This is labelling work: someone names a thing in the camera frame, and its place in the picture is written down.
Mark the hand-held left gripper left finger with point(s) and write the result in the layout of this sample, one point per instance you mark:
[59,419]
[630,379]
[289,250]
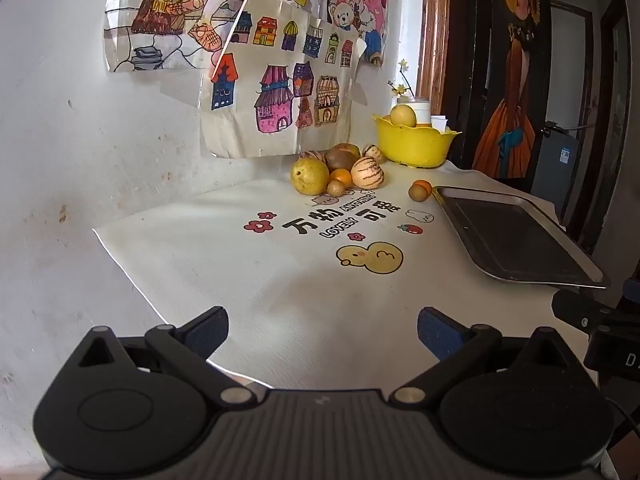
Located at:
[207,332]

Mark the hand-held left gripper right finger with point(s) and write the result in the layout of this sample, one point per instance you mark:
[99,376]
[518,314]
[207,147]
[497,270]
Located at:
[440,332]

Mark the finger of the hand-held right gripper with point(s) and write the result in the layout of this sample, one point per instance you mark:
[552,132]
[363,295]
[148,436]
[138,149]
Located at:
[580,310]

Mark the yellow plastic bowl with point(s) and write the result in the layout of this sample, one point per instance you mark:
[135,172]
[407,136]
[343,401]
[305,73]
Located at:
[415,147]

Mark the brown kiwi with sticker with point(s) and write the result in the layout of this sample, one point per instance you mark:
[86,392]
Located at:
[340,161]

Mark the printed white table cloth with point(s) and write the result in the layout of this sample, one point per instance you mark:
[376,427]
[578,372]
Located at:
[250,280]

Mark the metal tray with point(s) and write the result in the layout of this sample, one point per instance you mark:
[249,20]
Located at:
[510,235]

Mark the grey box with blue label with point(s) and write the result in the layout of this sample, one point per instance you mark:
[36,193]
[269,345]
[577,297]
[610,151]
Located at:
[557,160]

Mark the large striped pepino melon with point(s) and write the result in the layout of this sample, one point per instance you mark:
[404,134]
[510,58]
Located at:
[367,172]

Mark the large yellow pear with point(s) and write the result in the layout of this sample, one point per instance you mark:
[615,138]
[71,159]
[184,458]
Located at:
[307,176]

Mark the small white box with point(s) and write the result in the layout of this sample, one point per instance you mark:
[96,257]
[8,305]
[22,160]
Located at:
[440,123]

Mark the door painting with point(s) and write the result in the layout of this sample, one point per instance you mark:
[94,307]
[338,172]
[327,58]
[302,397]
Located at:
[515,85]

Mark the yellow flower twig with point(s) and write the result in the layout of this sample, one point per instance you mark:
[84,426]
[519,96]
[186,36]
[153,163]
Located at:
[400,87]

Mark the coloured houses drawing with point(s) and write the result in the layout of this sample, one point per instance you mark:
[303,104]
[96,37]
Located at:
[280,85]

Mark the coloured figure drawing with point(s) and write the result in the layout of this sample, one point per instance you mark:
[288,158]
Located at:
[165,15]

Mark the wooden window frame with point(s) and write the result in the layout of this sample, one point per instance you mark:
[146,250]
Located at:
[432,35]

